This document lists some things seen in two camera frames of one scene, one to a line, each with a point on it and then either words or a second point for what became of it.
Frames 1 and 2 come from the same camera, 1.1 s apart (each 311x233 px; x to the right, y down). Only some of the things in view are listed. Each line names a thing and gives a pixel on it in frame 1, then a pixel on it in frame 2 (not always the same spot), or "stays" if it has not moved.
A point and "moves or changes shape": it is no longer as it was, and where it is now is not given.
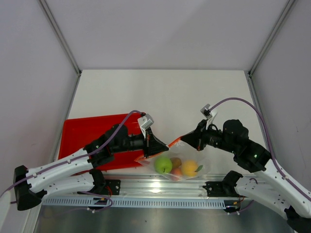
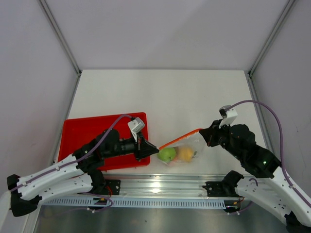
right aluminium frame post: (285, 10) stays
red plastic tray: (78, 132) stays
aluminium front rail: (173, 185) stays
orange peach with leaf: (190, 167) -> (186, 154)
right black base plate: (225, 189) stays
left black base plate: (112, 187) stays
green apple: (163, 164) -> (167, 155)
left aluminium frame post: (61, 36) stays
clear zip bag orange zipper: (180, 162) moves or changes shape
